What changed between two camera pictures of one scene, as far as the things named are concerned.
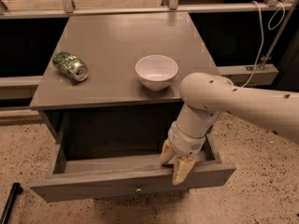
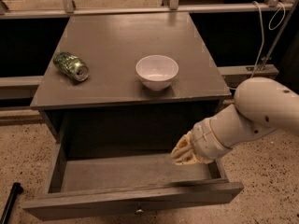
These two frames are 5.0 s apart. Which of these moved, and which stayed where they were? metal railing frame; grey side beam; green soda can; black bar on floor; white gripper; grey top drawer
Moved: white gripper; grey top drawer
Stayed: black bar on floor; grey side beam; metal railing frame; green soda can
